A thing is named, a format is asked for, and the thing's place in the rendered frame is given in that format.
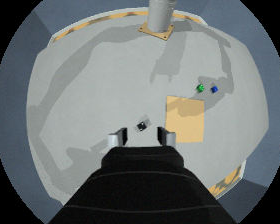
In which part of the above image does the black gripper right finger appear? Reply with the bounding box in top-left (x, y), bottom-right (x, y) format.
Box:
top-left (157, 127), bottom-right (176, 149)

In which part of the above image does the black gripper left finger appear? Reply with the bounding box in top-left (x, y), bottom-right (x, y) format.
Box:
top-left (108, 128), bottom-right (128, 150)

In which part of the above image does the tan square mat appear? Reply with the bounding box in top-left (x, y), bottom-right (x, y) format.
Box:
top-left (165, 96), bottom-right (204, 143)

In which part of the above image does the green die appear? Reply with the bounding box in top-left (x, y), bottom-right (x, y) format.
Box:
top-left (196, 84), bottom-right (204, 93)

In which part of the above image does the black die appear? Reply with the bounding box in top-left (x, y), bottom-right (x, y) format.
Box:
top-left (137, 122), bottom-right (147, 131)

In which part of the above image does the blue die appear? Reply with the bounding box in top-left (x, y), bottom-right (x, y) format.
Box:
top-left (211, 86), bottom-right (218, 93)

